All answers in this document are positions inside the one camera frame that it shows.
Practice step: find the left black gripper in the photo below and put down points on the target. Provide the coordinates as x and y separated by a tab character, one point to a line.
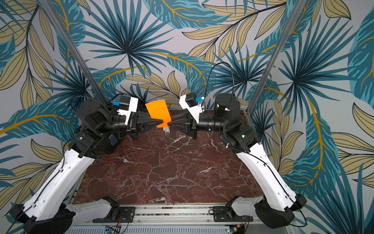
142	122

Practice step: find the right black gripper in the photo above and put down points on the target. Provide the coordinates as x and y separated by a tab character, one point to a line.
192	126

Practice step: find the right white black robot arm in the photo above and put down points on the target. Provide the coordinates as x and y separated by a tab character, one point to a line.
276	207

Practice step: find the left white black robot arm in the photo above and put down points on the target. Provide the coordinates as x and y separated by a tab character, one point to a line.
45	212

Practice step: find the black plastic toolbox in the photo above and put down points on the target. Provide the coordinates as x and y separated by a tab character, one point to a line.
115	126

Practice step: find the green circuit board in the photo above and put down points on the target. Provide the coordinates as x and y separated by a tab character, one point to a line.
111	230

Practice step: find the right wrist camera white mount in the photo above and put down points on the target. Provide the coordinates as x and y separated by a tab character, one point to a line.
194	105

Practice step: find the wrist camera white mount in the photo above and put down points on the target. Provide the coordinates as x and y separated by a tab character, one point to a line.
125	105
194	105

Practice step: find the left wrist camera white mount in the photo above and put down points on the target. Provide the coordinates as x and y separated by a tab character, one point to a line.
125	105

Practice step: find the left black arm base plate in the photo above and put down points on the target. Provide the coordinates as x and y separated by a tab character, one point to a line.
122	215

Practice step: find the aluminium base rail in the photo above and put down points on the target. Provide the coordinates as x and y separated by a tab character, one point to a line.
190	218

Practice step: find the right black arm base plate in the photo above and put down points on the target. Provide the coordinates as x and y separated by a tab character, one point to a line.
224	214

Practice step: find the right aluminium frame post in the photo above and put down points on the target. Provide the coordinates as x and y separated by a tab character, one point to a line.
291	21

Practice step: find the aluminium frame post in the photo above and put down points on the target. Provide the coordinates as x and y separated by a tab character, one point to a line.
62	30
291	21

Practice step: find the left aluminium frame post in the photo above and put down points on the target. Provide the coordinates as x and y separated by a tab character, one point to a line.
62	30

